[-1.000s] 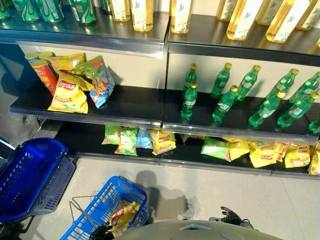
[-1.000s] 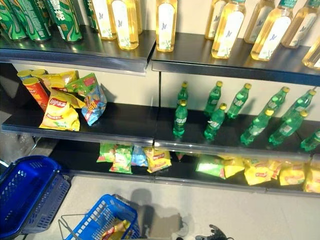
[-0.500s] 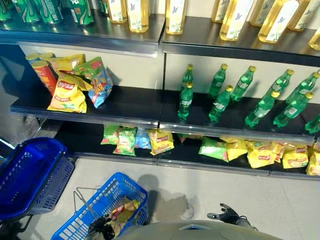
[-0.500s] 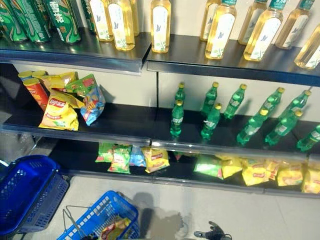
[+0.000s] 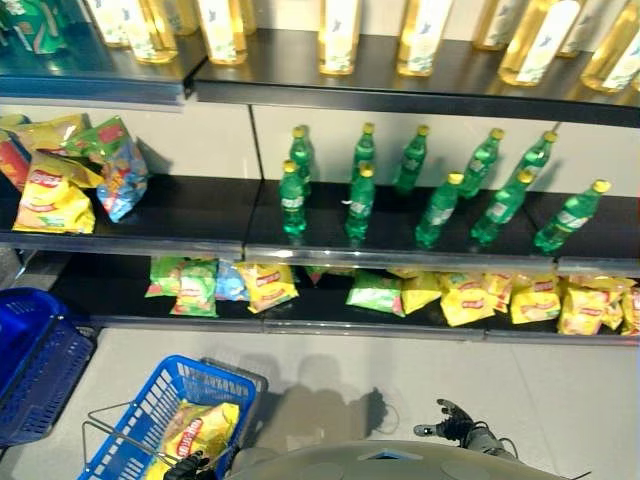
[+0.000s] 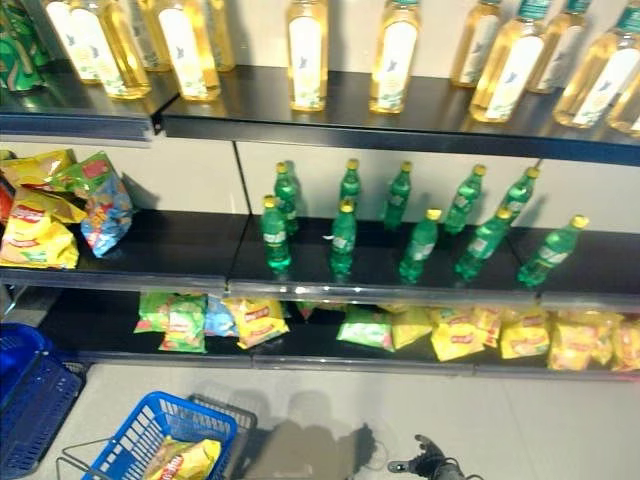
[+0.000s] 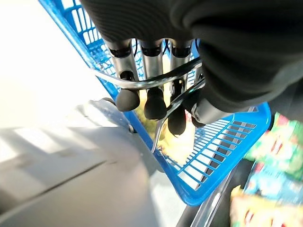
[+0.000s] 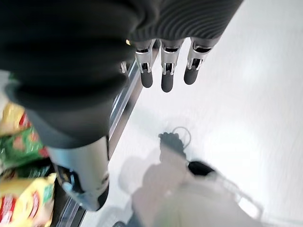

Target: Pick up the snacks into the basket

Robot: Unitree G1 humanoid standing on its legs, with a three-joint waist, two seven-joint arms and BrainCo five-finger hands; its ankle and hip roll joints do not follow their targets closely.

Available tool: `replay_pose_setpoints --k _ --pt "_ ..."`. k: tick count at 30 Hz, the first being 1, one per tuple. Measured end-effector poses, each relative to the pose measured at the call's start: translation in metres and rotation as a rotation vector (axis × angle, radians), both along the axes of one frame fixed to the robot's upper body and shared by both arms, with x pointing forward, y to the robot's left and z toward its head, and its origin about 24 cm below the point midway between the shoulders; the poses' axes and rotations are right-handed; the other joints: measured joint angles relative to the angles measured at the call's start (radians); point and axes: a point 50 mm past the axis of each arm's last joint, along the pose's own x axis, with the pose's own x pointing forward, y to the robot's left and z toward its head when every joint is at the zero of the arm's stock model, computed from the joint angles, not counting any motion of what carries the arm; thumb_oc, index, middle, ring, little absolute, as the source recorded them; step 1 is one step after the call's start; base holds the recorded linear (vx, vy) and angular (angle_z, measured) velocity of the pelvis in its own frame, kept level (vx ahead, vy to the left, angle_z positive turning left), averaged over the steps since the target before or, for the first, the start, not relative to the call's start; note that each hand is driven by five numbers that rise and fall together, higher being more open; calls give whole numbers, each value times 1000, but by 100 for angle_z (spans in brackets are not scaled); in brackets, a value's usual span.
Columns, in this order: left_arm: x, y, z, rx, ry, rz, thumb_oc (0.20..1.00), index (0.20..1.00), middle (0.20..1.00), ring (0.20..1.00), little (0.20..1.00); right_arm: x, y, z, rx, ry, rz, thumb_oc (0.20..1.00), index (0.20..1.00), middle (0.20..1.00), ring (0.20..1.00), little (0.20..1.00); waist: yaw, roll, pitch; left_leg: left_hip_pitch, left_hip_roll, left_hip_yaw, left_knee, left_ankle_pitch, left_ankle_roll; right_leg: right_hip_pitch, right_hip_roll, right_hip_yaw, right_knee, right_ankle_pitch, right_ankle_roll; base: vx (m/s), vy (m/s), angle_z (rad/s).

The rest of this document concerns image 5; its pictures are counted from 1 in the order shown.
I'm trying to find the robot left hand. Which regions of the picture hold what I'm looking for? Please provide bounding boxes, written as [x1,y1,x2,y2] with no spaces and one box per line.
[167,449,212,480]

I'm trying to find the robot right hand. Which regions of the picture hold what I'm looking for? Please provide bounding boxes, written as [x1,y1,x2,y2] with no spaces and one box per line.
[413,397,476,445]

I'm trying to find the blue plastic shopping basket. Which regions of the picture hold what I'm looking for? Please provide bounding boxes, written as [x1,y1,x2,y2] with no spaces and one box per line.
[81,354,270,480]

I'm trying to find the dark blue shopping basket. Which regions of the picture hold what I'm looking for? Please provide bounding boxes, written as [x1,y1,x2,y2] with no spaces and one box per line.
[0,287,99,447]

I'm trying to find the yellow chips bag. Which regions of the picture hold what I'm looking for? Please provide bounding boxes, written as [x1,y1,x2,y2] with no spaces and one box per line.
[508,273,562,326]
[566,273,637,301]
[619,286,640,337]
[437,271,497,328]
[148,401,242,467]
[482,271,515,315]
[11,147,105,236]
[8,112,93,153]
[556,286,625,336]
[399,271,445,316]
[236,261,301,316]

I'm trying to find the robot grey torso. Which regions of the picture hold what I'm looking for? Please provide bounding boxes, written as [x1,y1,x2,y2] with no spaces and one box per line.
[234,438,592,480]

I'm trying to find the green chips bag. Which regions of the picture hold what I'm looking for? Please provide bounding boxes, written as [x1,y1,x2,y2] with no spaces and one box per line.
[63,115,137,169]
[143,256,190,301]
[303,264,354,287]
[344,269,406,318]
[169,258,221,320]

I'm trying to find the black shelf board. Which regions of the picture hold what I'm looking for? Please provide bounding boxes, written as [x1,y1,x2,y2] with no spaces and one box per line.
[0,172,264,257]
[0,27,187,112]
[523,189,640,279]
[48,253,640,347]
[243,178,562,268]
[191,27,640,125]

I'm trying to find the blue chips bag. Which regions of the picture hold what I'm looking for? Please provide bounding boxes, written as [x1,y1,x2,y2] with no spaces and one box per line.
[215,259,252,303]
[94,136,152,225]

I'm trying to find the green soda bottle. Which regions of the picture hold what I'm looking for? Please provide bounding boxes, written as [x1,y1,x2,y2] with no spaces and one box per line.
[352,121,378,177]
[532,179,613,255]
[469,169,537,247]
[456,127,506,200]
[343,161,377,241]
[393,124,432,196]
[513,130,559,187]
[290,125,317,182]
[278,159,309,238]
[414,172,466,250]

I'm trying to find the red chips bag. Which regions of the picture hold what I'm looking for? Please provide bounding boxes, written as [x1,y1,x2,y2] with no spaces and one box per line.
[0,126,32,192]

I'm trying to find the yellow tea bottle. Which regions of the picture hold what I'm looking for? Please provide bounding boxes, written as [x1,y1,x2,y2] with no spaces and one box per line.
[123,0,180,65]
[240,0,259,37]
[396,0,455,78]
[88,0,132,49]
[165,0,201,37]
[196,0,249,66]
[497,0,587,88]
[471,0,522,52]
[556,0,603,57]
[317,0,363,77]
[580,0,640,95]

